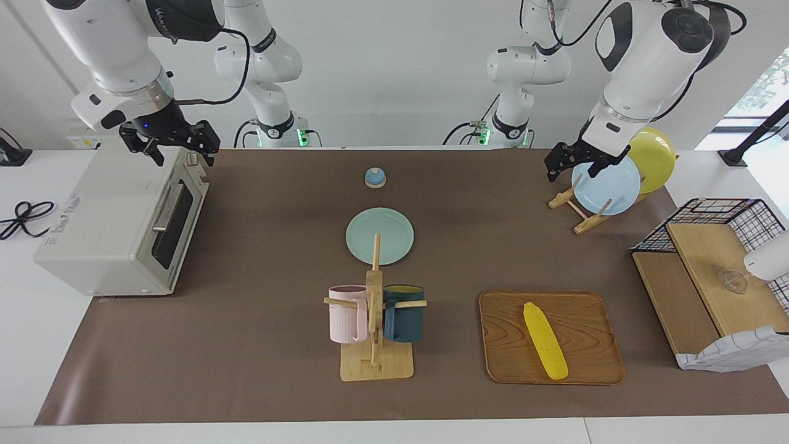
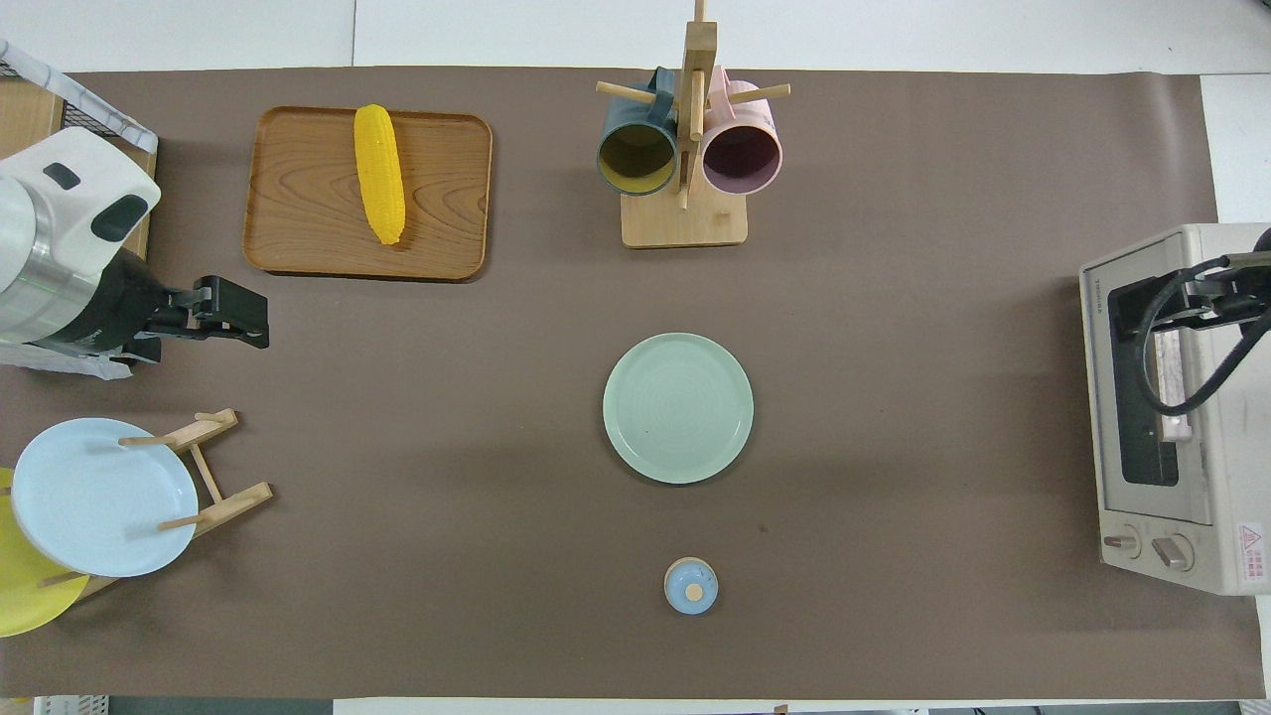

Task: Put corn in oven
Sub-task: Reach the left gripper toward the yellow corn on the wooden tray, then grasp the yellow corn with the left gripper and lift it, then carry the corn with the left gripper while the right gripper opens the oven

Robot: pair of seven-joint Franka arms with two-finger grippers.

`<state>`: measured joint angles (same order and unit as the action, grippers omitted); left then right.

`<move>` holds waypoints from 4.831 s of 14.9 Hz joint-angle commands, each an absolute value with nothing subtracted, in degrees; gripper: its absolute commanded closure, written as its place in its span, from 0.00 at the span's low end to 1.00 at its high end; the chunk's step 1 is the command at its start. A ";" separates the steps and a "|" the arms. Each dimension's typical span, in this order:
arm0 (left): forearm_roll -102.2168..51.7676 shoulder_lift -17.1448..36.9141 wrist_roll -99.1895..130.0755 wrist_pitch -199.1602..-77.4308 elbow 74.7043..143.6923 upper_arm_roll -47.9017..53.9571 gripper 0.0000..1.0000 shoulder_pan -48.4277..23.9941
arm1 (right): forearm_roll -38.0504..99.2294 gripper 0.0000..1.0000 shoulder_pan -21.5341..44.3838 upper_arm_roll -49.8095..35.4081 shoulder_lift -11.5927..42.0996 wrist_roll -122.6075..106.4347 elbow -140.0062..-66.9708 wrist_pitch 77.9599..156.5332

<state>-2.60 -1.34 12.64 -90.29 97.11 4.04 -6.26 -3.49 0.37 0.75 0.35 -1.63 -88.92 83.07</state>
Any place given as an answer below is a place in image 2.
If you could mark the wooden plate rack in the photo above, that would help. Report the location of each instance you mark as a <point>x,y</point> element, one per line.
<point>233,501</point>

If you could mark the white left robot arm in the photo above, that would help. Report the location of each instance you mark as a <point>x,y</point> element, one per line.
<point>60,199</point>

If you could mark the pink mug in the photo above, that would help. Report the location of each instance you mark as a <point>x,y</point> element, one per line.
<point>743,157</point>

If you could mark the beige toaster oven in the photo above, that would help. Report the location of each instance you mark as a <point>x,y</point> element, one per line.
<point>1231,477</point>

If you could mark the yellow plate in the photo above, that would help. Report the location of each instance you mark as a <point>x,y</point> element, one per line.
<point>25,596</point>

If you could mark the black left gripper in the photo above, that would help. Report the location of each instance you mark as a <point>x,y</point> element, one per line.
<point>184,313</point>

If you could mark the dark blue mug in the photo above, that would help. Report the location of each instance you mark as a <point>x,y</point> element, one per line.
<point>635,159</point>

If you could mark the brown wooden tray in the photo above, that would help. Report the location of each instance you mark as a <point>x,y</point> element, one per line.
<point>318,209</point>

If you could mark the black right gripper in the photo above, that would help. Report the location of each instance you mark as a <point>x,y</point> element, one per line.
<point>1251,293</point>

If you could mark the wooden mug tree stand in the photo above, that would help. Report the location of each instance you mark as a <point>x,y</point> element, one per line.
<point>685,223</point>

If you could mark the small blue bell wooden knob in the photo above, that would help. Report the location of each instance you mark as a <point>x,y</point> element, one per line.
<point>691,586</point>

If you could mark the light blue plate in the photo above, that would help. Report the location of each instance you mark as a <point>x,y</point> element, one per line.
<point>89,497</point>

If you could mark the pale green plate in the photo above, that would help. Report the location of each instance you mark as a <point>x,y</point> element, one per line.
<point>678,408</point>

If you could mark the brown table mat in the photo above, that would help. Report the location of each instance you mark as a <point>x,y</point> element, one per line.
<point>496,397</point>

